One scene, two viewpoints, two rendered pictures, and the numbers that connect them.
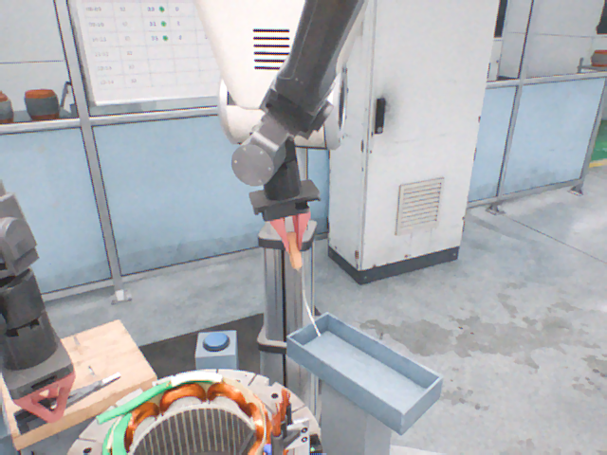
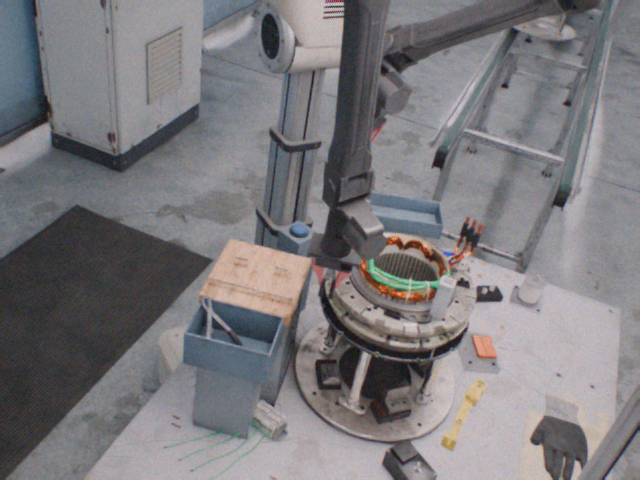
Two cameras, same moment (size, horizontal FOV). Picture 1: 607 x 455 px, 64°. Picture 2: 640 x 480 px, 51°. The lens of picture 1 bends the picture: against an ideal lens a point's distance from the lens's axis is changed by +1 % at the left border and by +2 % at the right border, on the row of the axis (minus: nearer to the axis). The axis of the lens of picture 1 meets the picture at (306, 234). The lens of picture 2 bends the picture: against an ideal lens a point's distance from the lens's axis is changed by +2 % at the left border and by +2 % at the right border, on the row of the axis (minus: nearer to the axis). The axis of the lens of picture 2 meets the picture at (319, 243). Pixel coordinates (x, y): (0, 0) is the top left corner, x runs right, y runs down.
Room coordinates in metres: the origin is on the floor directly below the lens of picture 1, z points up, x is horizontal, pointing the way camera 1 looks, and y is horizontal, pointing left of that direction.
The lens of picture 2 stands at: (-0.19, 1.08, 1.98)
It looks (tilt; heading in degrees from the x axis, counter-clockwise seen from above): 37 degrees down; 312
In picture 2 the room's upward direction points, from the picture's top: 11 degrees clockwise
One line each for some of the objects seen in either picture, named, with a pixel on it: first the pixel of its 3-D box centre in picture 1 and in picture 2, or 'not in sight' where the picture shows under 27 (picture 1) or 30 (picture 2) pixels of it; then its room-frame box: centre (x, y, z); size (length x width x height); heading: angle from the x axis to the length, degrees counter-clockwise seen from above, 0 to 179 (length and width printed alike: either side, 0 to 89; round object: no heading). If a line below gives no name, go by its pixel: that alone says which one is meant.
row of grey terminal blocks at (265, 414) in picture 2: not in sight; (267, 418); (0.45, 0.44, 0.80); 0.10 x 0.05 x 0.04; 10
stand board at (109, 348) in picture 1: (76, 374); (257, 279); (0.60, 0.37, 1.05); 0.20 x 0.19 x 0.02; 127
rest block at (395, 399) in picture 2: not in sight; (397, 396); (0.30, 0.19, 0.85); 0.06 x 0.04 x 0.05; 70
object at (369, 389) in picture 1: (356, 418); (383, 249); (0.64, -0.09, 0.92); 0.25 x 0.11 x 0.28; 45
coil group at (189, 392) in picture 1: (182, 397); not in sight; (0.48, 0.16, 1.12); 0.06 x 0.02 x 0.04; 118
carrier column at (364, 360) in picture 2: not in sight; (360, 374); (0.37, 0.26, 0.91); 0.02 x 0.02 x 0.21
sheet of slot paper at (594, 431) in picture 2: not in sight; (565, 443); (0.02, -0.09, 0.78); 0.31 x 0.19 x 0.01; 116
